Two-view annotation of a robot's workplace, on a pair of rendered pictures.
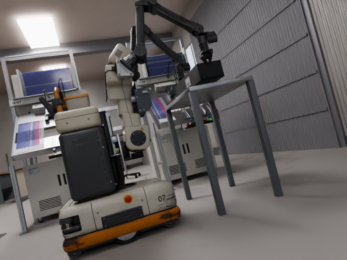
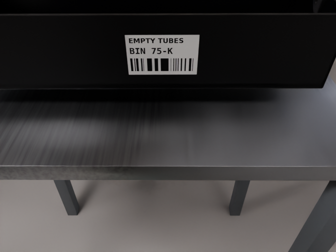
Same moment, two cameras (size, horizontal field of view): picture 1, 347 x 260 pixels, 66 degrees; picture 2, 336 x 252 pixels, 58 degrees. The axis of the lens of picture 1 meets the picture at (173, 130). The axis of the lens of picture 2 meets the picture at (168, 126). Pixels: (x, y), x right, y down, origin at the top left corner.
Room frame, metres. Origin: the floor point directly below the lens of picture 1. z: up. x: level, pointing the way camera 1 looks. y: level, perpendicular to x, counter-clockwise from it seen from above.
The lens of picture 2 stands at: (1.84, 0.17, 1.10)
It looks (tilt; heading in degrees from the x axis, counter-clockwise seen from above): 42 degrees down; 285
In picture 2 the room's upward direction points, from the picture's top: straight up
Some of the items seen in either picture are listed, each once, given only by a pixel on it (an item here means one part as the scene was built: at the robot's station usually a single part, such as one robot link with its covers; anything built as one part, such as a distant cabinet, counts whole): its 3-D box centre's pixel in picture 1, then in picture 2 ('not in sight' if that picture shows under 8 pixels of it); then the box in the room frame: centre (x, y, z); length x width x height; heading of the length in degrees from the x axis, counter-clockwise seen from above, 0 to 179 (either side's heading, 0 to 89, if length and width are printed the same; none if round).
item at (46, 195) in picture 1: (66, 184); not in sight; (3.21, 1.39, 0.31); 0.70 x 0.65 x 0.62; 107
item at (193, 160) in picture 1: (178, 129); not in sight; (3.46, -0.07, 0.65); 1.01 x 0.73 x 1.29; 17
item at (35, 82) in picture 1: (49, 82); not in sight; (3.11, 1.29, 1.52); 0.51 x 0.13 x 0.27; 107
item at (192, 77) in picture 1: (196, 82); (130, 27); (2.01, -0.25, 0.90); 0.57 x 0.17 x 0.11; 15
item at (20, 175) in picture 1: (41, 179); not in sight; (7.57, 3.94, 0.38); 2.25 x 0.75 x 0.77; 18
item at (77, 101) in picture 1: (79, 107); not in sight; (1.78, 0.58, 0.87); 0.23 x 0.15 x 0.11; 15
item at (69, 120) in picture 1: (91, 147); not in sight; (1.79, 0.56, 0.59); 0.55 x 0.34 x 0.83; 15
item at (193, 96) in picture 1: (215, 145); (146, 197); (2.02, -0.28, 0.40); 0.70 x 0.45 x 0.80; 15
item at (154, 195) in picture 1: (119, 206); not in sight; (1.81, 0.47, 0.16); 0.67 x 0.64 x 0.25; 105
